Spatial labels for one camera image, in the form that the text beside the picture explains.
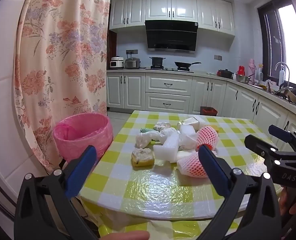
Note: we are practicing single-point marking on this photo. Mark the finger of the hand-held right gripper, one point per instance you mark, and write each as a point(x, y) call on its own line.
point(280, 132)
point(259, 146)

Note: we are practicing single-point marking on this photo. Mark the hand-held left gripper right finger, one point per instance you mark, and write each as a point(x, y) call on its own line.
point(213, 171)

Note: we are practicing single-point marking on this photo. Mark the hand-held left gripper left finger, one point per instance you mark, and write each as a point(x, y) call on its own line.
point(80, 171)

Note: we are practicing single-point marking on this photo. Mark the pink-lined waste bin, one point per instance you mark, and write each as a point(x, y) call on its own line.
point(75, 140)

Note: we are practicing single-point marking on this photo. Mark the white drink carton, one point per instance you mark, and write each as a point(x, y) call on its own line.
point(190, 121)

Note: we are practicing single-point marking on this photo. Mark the white plastic bag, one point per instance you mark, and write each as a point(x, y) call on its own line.
point(150, 137)

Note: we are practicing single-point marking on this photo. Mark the person's right hand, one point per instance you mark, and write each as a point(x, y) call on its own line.
point(286, 201)

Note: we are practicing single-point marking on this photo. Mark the person's left hand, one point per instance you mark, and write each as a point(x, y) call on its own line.
point(128, 236)

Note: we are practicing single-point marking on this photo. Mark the red and white foam net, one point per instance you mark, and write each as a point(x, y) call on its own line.
point(191, 166)
point(208, 135)

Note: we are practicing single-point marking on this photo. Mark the yellow checkered tablecloth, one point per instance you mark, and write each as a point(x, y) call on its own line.
point(163, 187)

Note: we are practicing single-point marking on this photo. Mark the white soap bottle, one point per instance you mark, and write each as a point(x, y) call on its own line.
point(282, 78)

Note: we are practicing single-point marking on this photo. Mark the floor bin with red bag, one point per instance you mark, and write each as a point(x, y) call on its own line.
point(208, 111)

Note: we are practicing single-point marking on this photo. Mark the spray bottle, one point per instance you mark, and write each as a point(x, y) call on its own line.
point(260, 73)

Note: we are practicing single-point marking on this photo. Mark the yellow sponge with white top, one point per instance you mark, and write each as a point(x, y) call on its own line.
point(143, 158)

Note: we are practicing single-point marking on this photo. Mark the steel bowl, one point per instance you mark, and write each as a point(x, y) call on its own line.
point(243, 78)

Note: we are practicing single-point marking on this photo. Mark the kitchen faucet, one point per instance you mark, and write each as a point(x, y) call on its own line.
point(278, 64)

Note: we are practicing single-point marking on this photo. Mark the pink thermos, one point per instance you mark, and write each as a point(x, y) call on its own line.
point(251, 68)

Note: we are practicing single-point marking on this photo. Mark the red kettle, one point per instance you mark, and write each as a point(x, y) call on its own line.
point(241, 70)

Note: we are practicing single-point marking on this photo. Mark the green striped cloth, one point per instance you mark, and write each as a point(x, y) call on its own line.
point(145, 130)

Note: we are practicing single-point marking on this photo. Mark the dark clay pot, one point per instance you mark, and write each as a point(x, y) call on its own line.
point(225, 73)

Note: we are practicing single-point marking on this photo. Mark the kitchen window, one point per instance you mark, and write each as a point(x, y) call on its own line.
point(290, 42)

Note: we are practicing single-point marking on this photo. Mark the white lower cabinets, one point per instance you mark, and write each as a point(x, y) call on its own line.
point(168, 92)

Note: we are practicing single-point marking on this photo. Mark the white cabinets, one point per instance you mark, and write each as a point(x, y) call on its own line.
point(168, 92)
point(173, 7)

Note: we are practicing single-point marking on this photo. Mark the gas stove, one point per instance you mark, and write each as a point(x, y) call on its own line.
point(170, 69)

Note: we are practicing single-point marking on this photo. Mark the black frying pan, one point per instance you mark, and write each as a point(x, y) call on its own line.
point(183, 65)

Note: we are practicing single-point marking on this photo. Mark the white rice cooker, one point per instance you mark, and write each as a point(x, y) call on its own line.
point(116, 63)

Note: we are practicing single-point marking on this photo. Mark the floral curtain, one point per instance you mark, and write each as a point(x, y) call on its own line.
point(63, 55)

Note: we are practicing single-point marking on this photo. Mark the silver rice cooker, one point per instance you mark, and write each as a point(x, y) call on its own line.
point(132, 63)

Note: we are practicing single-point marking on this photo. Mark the black cooking pot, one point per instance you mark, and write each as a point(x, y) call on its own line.
point(157, 62)

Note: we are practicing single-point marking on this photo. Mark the black range hood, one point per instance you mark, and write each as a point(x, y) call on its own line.
point(171, 35)

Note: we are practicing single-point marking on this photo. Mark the white upper cabinets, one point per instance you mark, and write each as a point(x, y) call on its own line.
point(173, 7)

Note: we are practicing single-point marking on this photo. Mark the grey wall socket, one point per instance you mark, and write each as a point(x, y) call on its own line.
point(218, 57)

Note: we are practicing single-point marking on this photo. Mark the black wall socket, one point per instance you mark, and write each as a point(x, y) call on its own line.
point(131, 52)

